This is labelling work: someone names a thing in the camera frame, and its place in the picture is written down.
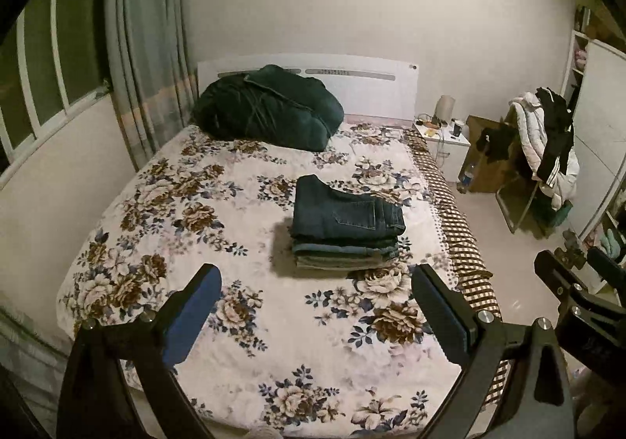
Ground dark blue denim jeans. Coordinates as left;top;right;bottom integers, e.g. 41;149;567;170
291;174;405;246

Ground black garment on chair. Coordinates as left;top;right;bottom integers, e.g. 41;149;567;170
536;87;574;183

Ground plastic water bottle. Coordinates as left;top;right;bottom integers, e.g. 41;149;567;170
457;162;475;193

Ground white puffer jacket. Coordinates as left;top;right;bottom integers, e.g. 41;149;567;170
508;92;579;211

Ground folded blue jeans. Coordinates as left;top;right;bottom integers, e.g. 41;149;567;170
292;241;399;258

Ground white floral bed blanket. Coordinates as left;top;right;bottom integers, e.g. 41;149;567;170
56;124;459;438

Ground folded grey jeans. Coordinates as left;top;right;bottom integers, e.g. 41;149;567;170
295;255;399;272

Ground white bedside table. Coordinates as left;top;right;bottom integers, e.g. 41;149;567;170
415;122;471;183

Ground white wardrobe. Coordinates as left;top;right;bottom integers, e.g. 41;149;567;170
560;31;625;242

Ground white table lamp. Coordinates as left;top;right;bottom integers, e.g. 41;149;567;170
433;95;455;123

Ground white bed headboard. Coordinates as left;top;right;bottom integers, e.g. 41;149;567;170
197;53;419;121

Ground dark green bundled duvet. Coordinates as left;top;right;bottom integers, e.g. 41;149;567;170
193;64;344;152

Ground white barred window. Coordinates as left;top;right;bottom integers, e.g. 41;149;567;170
1;0;110;183

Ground grey window curtain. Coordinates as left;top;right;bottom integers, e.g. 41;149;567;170
104;0;197;169

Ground metal frame chair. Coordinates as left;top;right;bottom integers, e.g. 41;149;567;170
495;175;573;237

